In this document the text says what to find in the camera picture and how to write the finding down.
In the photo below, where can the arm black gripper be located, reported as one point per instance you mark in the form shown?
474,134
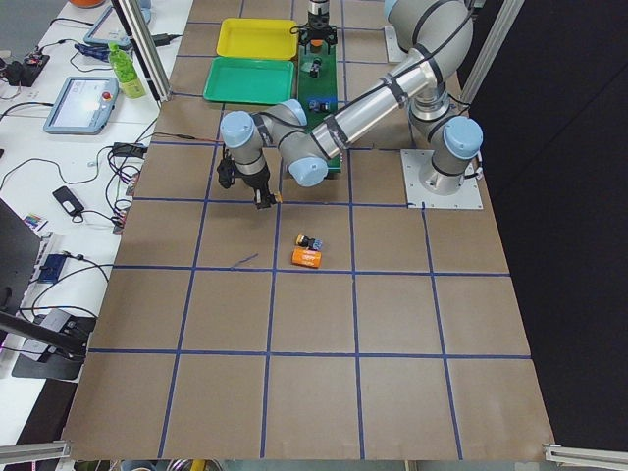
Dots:
254,182
316,24

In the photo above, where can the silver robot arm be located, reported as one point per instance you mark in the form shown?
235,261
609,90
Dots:
318,8
436,36

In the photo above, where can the green conveyor belt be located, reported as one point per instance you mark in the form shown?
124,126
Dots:
319,93

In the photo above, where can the yellow plastic tray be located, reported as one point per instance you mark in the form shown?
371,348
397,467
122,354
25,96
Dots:
257,39

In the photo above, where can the green plastic tray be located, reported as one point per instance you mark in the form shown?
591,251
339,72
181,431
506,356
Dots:
249,81

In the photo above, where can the black power adapter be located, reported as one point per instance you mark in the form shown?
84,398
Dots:
132,150

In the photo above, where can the orange printed cylinder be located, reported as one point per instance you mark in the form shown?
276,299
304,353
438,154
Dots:
306,258

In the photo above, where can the green tea bottle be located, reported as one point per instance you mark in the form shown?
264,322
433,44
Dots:
125,72

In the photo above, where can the teach pendant near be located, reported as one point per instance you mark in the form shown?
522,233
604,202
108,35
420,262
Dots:
83,106

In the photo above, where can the teach pendant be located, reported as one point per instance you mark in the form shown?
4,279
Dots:
107,29
83,106

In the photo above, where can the black phone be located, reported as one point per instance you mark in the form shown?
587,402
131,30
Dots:
69,202

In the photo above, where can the teach pendant far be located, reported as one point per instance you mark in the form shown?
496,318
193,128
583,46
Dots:
107,29

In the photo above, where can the aluminium frame post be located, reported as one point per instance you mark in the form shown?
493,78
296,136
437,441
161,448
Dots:
135,26

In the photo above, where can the right side frame post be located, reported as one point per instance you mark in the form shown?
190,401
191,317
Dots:
506,17

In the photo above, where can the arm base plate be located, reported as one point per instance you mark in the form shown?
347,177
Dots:
426,188

